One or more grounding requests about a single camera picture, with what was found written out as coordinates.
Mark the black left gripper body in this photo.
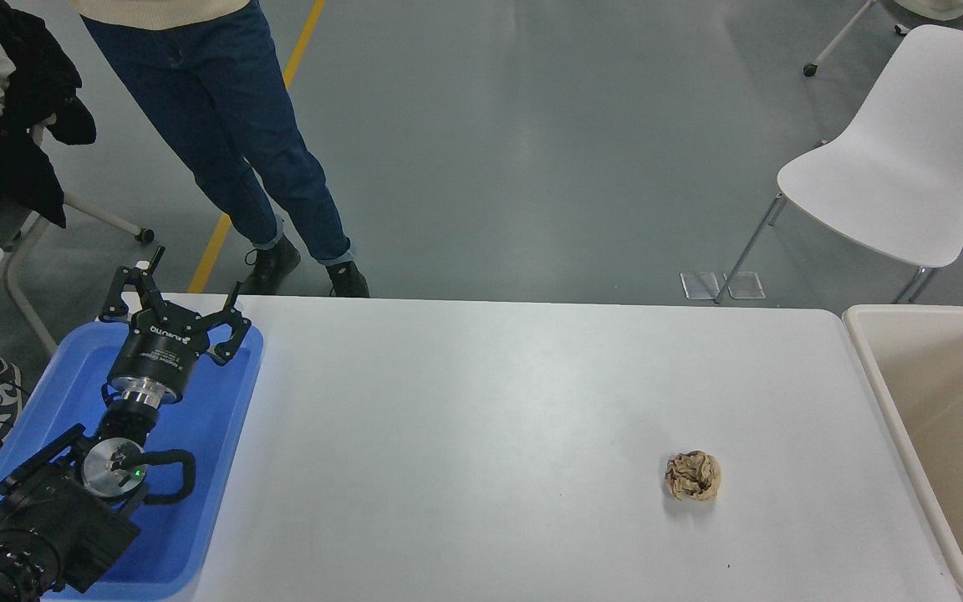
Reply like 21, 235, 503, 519
112, 309, 218, 395

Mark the large pale bin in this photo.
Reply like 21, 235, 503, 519
843, 304, 963, 602

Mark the crumpled tan paper ball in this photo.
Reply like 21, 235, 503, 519
665, 451, 722, 503

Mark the clear floor plate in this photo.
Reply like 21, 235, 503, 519
724, 272, 766, 300
680, 272, 726, 301

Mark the standing person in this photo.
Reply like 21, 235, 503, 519
70, 0, 370, 298

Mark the black jacket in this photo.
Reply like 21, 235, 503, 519
0, 0, 99, 228

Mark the white shell chair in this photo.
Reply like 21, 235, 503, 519
714, 23, 963, 305

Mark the white-legged swivel chair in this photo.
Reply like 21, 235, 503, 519
0, 121, 156, 354

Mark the white rolling chair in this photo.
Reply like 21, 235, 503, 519
803, 0, 963, 79

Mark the blue plastic tray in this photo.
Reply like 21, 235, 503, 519
0, 320, 265, 600

